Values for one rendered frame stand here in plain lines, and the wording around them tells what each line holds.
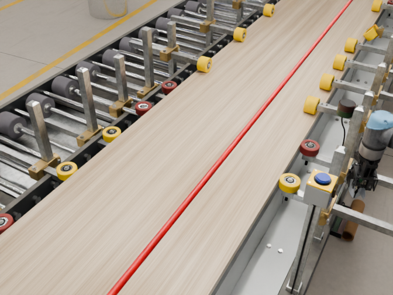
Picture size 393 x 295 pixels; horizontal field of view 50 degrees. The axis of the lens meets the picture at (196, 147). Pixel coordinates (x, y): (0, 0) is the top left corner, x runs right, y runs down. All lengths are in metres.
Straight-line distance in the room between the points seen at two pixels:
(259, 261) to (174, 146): 0.58
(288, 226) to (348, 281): 0.78
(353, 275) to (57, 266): 1.70
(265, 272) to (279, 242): 0.16
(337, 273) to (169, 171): 1.28
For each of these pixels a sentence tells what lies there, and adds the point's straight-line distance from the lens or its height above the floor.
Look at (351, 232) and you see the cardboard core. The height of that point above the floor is 0.08.
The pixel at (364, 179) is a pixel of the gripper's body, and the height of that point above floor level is 1.07.
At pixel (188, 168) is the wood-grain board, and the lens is 1.67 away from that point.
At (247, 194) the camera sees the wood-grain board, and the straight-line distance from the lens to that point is 1.58.
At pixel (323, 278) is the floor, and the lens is 2.53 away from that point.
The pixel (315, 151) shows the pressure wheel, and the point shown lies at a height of 0.90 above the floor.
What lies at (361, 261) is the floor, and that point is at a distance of 2.67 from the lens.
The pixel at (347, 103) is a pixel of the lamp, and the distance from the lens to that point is 1.65.
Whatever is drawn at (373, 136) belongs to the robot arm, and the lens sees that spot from 1.40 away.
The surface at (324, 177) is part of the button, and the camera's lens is 1.20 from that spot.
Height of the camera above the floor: 2.01
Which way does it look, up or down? 39 degrees down
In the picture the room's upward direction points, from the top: 1 degrees clockwise
